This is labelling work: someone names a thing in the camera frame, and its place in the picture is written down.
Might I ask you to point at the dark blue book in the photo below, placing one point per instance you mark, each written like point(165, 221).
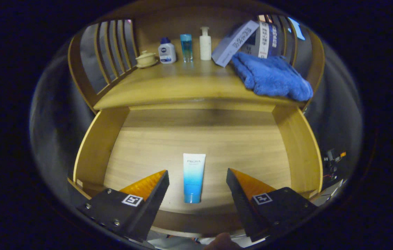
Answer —
point(274, 40)

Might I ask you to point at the white bottle with blue cap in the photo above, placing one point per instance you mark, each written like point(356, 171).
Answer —
point(167, 53)

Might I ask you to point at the wooden drawer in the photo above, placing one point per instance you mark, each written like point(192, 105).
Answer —
point(217, 146)

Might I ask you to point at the small beige lidded teacup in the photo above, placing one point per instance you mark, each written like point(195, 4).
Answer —
point(146, 59)

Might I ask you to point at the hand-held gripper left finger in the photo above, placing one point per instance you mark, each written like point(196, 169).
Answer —
point(151, 210)

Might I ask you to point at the white-spined book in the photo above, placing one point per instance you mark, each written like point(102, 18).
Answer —
point(263, 40)

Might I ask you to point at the clear blue bottle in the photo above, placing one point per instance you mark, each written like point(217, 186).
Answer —
point(186, 47)

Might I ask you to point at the black backdrop cloth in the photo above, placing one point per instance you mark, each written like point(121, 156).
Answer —
point(54, 121)

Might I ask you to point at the blue towel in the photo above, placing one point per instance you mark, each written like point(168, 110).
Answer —
point(272, 76)

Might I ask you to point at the lavender book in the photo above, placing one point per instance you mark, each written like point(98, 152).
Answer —
point(232, 45)

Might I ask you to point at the blue and white tube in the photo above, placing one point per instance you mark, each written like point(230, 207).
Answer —
point(194, 173)

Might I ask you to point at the wooden countertop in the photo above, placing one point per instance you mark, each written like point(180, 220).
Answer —
point(182, 83)

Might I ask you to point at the black device with orange tip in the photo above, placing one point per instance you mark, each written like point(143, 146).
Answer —
point(330, 163)

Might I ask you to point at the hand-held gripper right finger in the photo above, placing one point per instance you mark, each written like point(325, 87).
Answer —
point(245, 208)

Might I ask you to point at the white pump bottle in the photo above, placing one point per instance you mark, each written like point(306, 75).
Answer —
point(205, 45)

